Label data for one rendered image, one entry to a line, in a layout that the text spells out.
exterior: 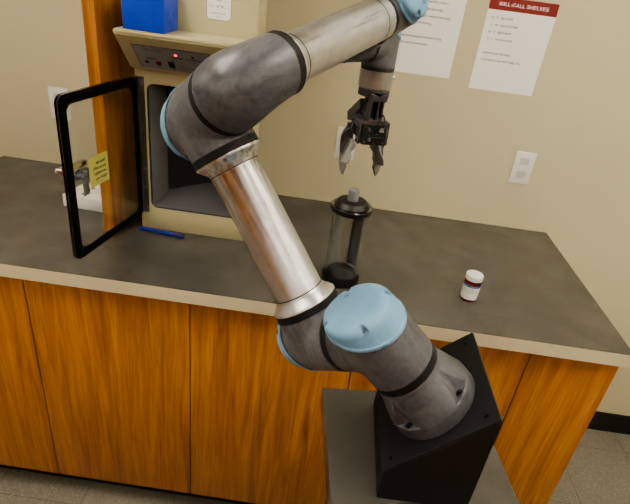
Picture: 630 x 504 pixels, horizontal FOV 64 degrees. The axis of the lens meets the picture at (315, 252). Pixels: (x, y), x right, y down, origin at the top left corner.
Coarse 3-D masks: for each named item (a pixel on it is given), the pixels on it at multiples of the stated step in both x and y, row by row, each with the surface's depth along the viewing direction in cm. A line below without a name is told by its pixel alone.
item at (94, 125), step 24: (96, 96) 118; (120, 96) 127; (72, 120) 112; (96, 120) 120; (120, 120) 129; (72, 144) 113; (96, 144) 122; (120, 144) 131; (96, 168) 124; (120, 168) 134; (96, 192) 126; (120, 192) 136; (96, 216) 128; (120, 216) 139; (72, 240) 121
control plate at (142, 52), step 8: (136, 48) 122; (144, 48) 122; (152, 48) 121; (160, 48) 121; (136, 56) 125; (144, 56) 125; (152, 56) 124; (160, 56) 124; (168, 56) 123; (184, 56) 122; (200, 56) 121; (208, 56) 121; (144, 64) 128; (152, 64) 127; (176, 64) 126; (184, 64) 125; (192, 64) 125
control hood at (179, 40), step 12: (120, 36) 119; (132, 36) 118; (144, 36) 118; (156, 36) 117; (168, 36) 117; (180, 36) 118; (192, 36) 120; (204, 36) 122; (216, 36) 125; (132, 48) 122; (168, 48) 120; (180, 48) 120; (192, 48) 119; (204, 48) 118; (216, 48) 118; (132, 60) 127; (180, 72) 129
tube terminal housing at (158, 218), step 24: (192, 0) 124; (240, 0) 123; (264, 0) 128; (192, 24) 126; (216, 24) 126; (240, 24) 125; (264, 24) 133; (144, 72) 133; (168, 72) 132; (144, 216) 153; (168, 216) 152; (192, 216) 151; (216, 216) 151; (240, 240) 154
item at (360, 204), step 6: (348, 192) 129; (354, 192) 127; (342, 198) 130; (348, 198) 129; (354, 198) 128; (360, 198) 131; (336, 204) 129; (342, 204) 127; (348, 204) 127; (354, 204) 127; (360, 204) 128; (366, 204) 129; (348, 210) 126; (354, 210) 126; (360, 210) 127; (366, 210) 128
